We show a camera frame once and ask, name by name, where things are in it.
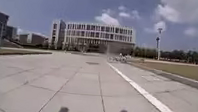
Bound dark square manhole cover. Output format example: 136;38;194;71
84;60;101;66

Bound parked bicycles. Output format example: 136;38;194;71
107;52;129;65

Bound large white grid-front building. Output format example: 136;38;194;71
48;19;138;57

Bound tall white pole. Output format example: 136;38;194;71
154;27;164;61

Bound low grey building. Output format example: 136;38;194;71
18;31;50;48

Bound row of trees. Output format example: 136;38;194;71
132;45;198;64

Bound grey concrete kerb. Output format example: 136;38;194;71
126;61;198;93

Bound thin grey pole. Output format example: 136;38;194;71
0;20;5;49

